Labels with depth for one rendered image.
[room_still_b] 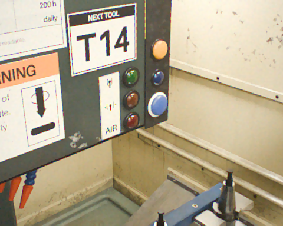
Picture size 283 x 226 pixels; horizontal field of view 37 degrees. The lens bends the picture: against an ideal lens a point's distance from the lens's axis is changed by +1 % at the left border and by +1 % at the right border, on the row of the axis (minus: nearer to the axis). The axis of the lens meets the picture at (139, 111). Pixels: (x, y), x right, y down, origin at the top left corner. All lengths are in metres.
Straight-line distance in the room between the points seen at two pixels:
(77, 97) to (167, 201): 1.26
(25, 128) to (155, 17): 0.22
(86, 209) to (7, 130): 1.62
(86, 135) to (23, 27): 0.16
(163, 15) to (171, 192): 1.26
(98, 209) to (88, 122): 1.57
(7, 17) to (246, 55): 1.01
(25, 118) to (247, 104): 1.02
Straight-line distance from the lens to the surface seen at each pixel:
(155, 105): 0.58
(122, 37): 0.52
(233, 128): 1.47
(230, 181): 1.00
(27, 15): 0.45
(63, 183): 1.97
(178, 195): 1.73
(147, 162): 1.88
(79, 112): 0.51
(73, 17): 0.47
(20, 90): 0.46
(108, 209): 2.07
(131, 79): 0.54
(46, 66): 0.47
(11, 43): 0.44
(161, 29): 0.56
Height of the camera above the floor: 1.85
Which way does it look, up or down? 25 degrees down
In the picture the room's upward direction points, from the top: straight up
